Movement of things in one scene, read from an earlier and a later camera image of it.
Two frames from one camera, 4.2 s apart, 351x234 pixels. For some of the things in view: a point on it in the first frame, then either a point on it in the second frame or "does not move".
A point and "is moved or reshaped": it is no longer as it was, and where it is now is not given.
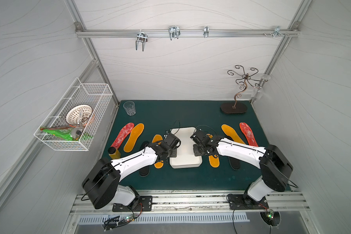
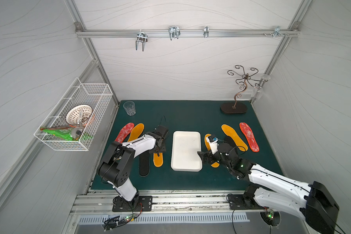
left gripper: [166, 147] → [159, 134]
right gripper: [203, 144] → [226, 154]
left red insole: [122, 135] does not move
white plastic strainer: [79, 115] does not move
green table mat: [140, 124] does not move
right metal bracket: [277, 31] does not move
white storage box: [185, 157] is moved or reshaped
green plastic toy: [65, 132] does not move
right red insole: [250, 138] does not move
